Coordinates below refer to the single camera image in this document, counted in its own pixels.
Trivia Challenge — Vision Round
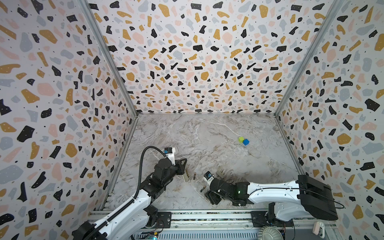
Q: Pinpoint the aluminium corner post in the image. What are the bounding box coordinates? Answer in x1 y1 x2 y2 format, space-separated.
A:
79 0 138 119
274 0 343 119

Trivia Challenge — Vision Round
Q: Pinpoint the black corrugated cable conduit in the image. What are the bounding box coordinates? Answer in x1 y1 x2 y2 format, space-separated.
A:
86 145 167 240

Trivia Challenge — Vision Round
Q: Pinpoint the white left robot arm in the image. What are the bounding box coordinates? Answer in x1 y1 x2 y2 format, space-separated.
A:
72 158 187 240

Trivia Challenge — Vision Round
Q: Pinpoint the white clip device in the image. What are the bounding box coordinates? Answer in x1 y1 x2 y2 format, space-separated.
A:
312 221 325 239

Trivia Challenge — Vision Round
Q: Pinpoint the grey ribbed fan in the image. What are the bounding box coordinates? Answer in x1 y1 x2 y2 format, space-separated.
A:
258 226 284 240

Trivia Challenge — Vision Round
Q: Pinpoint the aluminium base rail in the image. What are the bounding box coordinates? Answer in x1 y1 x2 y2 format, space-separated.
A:
88 209 340 240

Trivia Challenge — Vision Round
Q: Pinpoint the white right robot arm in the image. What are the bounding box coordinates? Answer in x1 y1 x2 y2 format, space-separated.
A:
204 172 338 223

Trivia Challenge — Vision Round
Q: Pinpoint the blue cube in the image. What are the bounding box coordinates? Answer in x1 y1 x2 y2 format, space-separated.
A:
243 139 250 146

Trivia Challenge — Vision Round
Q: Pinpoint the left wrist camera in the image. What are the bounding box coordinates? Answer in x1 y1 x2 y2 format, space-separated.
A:
164 147 176 166

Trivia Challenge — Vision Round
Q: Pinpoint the aluminium corner post left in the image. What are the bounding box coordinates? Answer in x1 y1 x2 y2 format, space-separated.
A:
79 0 138 119

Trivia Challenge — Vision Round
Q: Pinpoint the white remote control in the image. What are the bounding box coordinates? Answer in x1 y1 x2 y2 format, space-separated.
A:
183 168 190 182

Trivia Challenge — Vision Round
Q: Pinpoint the aluminium corner post right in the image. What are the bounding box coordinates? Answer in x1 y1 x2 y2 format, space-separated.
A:
274 0 343 119

